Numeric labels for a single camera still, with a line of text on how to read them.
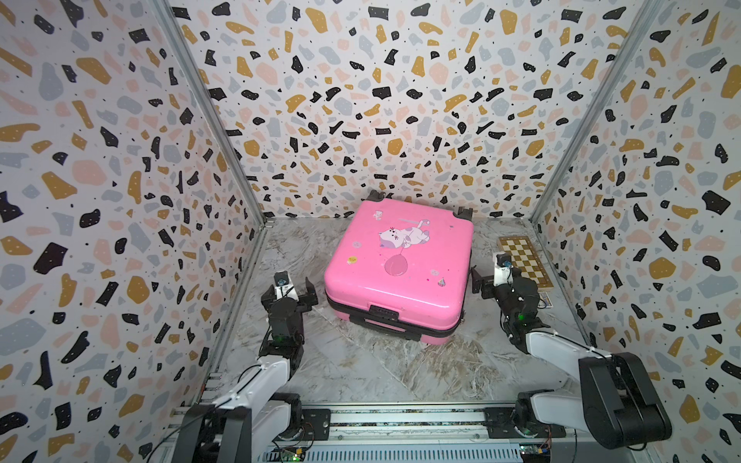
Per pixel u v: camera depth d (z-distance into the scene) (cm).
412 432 73
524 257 107
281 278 71
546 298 97
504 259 75
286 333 64
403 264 80
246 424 41
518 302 66
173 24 71
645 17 72
